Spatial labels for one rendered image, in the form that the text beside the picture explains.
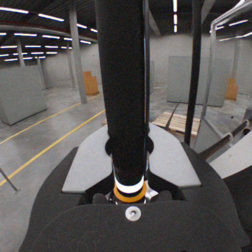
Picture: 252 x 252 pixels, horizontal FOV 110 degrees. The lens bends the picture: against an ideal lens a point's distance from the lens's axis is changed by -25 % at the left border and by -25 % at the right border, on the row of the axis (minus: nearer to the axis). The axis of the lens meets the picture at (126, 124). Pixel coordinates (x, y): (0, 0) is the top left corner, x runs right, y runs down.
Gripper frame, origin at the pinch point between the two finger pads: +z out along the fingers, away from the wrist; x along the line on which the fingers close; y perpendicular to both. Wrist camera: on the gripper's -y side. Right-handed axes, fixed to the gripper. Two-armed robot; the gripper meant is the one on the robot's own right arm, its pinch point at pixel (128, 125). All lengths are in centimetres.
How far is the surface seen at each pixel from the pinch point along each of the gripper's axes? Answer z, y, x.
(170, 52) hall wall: 1137, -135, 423
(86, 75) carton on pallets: 788, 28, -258
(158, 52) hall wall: 1179, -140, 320
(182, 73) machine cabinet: 491, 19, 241
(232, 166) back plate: 11.2, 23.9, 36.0
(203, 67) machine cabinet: 459, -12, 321
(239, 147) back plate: 15.0, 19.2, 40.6
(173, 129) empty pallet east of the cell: 233, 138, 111
